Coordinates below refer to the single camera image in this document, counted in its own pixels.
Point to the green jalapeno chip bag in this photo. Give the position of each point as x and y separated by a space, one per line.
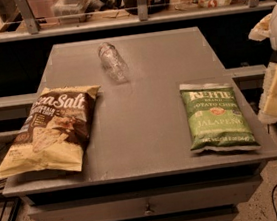
215 119

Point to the brown sea salt chip bag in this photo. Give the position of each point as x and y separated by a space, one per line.
55 134

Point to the top grey drawer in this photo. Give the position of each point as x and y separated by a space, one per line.
150 203

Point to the clear plastic water bottle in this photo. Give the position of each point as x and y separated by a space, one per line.
113 63

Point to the metal drawer knob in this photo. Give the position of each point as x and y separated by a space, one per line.
148 211

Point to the clear plastic container on shelf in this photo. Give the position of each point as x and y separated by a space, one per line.
70 11

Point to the grey metal shelf rail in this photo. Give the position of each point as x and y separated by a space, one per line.
23 19

